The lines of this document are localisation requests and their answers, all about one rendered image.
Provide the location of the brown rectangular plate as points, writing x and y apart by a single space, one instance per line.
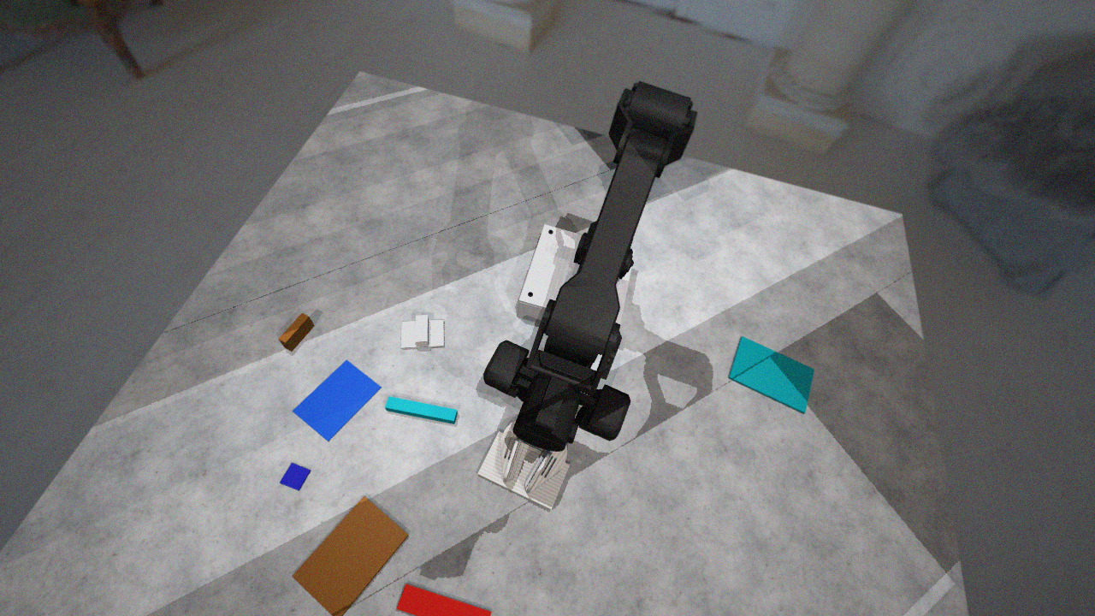
350 556

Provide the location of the red flat rectangular plate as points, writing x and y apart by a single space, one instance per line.
421 602

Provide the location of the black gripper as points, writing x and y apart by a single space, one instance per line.
602 413

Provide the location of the teal flat plate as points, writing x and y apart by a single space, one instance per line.
772 374

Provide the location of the blue flat rectangular plate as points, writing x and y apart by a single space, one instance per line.
295 476
337 400

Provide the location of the brown rectangular block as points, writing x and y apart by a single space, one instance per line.
298 330

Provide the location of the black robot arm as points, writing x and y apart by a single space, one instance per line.
651 128

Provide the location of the teal rectangular bar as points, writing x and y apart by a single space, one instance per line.
421 410

